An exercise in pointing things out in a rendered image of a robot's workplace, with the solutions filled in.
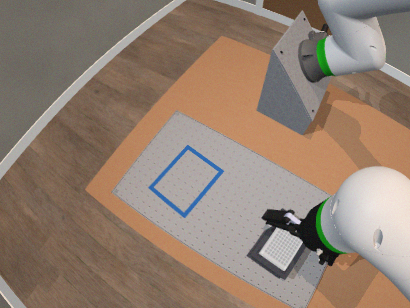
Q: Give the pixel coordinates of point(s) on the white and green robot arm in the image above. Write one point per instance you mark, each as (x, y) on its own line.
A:
(373, 215)

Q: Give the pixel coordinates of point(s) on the blue tape rectangle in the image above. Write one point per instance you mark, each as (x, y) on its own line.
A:
(184, 214)

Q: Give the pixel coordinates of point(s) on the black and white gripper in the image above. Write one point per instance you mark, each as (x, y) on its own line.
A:
(282, 219)

